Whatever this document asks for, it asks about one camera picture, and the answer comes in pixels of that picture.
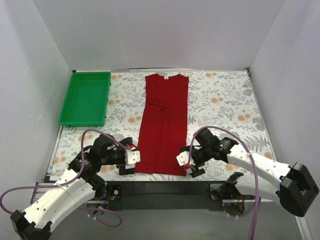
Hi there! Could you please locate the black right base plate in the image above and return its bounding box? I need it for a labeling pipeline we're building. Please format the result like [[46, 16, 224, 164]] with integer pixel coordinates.
[[209, 184, 233, 200]]

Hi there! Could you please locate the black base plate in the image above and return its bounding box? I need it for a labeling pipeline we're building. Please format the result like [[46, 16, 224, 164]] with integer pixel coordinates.
[[209, 184, 233, 200], [105, 184, 122, 201]]

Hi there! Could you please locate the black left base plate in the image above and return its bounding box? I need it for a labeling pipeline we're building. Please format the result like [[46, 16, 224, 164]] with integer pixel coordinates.
[[105, 184, 122, 201]]

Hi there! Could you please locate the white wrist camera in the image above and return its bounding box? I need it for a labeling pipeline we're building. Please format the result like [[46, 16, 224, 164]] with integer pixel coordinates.
[[125, 150, 141, 169], [176, 151, 195, 170]]

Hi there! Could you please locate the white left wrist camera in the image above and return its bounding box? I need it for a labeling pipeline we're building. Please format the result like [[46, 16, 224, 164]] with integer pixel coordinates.
[[125, 150, 141, 169]]

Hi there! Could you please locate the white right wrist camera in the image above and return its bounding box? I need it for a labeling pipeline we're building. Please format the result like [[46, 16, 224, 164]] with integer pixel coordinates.
[[176, 151, 195, 170]]

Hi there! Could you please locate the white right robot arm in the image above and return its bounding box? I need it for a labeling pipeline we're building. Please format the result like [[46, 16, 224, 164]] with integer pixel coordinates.
[[176, 127, 320, 217]]

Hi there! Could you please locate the red t shirt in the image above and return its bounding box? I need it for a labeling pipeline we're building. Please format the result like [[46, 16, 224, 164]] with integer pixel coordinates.
[[136, 73, 189, 177]]

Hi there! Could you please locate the aluminium frame rail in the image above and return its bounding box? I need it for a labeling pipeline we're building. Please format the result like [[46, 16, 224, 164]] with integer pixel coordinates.
[[21, 180, 313, 240]]

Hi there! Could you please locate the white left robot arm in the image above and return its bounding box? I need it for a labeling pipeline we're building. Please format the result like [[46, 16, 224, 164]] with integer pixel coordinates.
[[10, 133, 140, 240]]

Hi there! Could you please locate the floral patterned table mat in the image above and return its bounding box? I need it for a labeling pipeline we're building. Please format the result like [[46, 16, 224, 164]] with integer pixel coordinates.
[[48, 70, 278, 182]]

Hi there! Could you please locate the green plastic tray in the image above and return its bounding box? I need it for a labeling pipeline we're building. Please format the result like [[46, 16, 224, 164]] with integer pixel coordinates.
[[58, 71, 111, 128]]

